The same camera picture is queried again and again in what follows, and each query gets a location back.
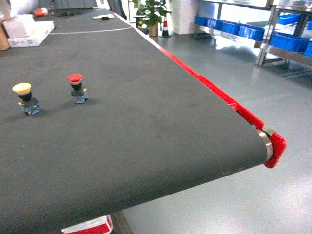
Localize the stainless steel shelf rack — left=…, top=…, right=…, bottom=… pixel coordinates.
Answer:
left=192, top=0, right=312, bottom=67

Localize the red mushroom push button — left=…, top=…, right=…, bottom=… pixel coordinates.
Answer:
left=67, top=73, right=88, bottom=104

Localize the red white traffic cone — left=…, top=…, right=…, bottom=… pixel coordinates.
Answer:
left=160, top=12, right=171, bottom=38

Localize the green potted plant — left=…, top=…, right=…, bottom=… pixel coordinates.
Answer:
left=131, top=0, right=171, bottom=37

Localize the steel conveyor end roller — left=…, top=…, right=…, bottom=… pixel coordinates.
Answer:
left=256, top=129, right=273, bottom=161

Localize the red white reflective bumper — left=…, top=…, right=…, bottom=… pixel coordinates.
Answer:
left=61, top=214, right=113, bottom=234

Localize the red conveyor end cap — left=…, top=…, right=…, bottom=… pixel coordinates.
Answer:
left=264, top=132, right=287, bottom=169

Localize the yellow mushroom push button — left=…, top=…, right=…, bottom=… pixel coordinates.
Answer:
left=12, top=82, right=40, bottom=116

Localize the white flat cardboard box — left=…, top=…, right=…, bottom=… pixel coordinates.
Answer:
left=8, top=21, right=55, bottom=48

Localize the orange white cylinder object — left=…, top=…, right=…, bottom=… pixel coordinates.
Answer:
left=33, top=8, right=49, bottom=17

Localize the small white box on top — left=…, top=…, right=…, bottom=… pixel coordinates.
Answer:
left=3, top=14, right=35, bottom=38

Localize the large brown cardboard box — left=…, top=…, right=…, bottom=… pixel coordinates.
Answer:
left=0, top=21, right=10, bottom=51

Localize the red conveyor side rail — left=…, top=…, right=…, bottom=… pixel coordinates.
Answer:
left=110, top=10, right=265, bottom=130

